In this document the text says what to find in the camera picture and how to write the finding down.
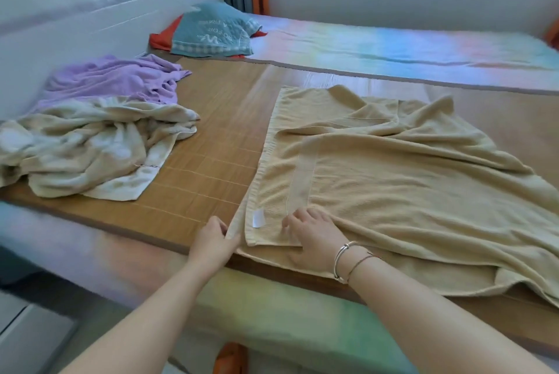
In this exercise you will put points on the person's right hand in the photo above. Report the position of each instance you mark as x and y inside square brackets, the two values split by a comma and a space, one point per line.
[316, 242]

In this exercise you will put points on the red cloth under pillow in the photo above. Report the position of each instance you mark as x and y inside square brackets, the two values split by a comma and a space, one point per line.
[159, 41]

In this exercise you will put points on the plain tan towel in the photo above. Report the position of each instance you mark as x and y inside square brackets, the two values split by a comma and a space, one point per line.
[393, 177]

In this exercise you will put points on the orange slipper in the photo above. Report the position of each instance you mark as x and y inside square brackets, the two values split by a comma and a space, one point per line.
[231, 360]

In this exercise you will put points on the brown bamboo sleeping mat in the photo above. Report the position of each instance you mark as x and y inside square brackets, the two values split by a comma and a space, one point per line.
[209, 124]

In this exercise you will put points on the person's left hand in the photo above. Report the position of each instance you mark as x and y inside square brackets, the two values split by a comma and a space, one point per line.
[212, 249]

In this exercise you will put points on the purple towel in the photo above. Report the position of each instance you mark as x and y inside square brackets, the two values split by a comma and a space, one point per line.
[113, 78]

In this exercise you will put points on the person's left forearm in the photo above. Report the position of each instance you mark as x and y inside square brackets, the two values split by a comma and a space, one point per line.
[144, 334]

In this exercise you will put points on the teal quilted pillow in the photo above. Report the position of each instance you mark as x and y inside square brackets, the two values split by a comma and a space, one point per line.
[209, 30]

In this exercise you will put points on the person's right forearm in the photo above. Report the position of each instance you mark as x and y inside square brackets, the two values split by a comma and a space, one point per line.
[436, 330]

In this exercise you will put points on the pastel rainbow bed sheet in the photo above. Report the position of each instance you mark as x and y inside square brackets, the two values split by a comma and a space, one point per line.
[393, 44]

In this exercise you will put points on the white glossy headboard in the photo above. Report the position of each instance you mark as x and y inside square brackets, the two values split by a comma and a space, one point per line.
[87, 6]

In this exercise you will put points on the beige white patterned towel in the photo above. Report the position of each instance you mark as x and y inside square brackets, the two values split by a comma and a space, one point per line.
[87, 151]

